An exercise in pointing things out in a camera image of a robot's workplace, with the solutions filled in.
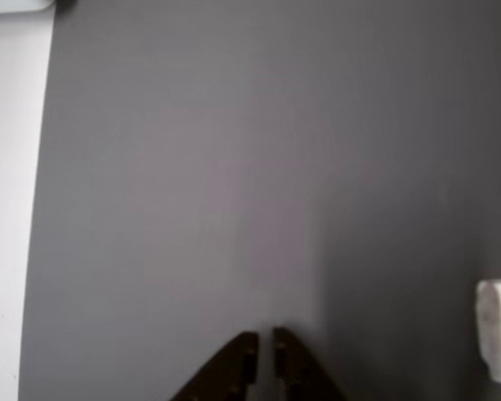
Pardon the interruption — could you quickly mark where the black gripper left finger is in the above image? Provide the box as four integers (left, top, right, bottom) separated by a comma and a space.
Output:
166, 331, 261, 401

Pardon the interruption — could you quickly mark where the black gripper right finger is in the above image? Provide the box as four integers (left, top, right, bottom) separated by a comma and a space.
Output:
272, 327, 350, 401

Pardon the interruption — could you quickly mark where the white rectangular block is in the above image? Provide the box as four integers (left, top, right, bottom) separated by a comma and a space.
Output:
475, 279, 501, 388

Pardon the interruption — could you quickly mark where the grey table mat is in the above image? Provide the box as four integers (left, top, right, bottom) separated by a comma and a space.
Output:
18, 0, 501, 401

